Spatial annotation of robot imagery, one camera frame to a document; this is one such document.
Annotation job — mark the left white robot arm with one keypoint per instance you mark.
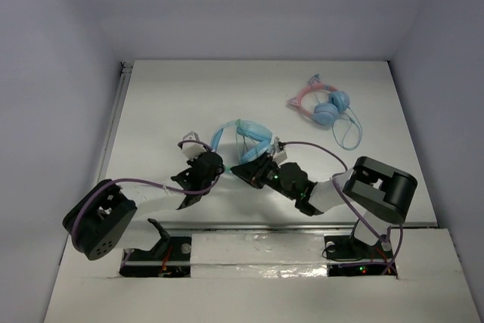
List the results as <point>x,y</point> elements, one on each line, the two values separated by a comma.
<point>99,220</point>

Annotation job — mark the aluminium left side rail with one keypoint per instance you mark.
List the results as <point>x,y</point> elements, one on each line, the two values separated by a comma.
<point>112,126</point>

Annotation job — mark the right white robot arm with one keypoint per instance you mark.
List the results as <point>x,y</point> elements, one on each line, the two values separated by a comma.
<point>379,195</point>

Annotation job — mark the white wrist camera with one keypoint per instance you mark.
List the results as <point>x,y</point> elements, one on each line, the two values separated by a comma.
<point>190,146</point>
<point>279,153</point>

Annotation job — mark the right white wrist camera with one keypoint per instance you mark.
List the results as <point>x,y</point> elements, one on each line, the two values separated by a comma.
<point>279,153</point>

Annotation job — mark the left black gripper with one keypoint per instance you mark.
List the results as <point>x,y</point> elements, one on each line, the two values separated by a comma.
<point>193,178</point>

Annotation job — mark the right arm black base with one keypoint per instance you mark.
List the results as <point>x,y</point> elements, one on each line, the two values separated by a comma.
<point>348,257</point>

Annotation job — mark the aluminium rail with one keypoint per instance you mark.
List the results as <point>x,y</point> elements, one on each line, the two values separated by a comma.
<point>112,126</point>
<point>228,226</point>

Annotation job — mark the light blue headphones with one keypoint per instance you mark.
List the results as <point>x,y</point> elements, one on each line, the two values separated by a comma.
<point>252,139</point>

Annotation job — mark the silver tape strip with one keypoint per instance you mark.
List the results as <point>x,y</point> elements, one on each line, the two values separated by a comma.
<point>258,255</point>

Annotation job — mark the aluminium front rail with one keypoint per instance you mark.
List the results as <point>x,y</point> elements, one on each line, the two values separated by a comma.
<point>228,226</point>

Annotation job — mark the pink blue cat-ear headphones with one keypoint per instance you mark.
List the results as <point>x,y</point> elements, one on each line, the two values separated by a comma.
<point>332,105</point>

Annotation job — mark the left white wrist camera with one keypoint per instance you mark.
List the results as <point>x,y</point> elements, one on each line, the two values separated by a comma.
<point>190,146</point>

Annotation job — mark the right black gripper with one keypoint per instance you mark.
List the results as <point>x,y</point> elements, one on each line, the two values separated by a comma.
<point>255,170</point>

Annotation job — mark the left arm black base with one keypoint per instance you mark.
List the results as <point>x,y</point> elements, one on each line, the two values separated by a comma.
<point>170,257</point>

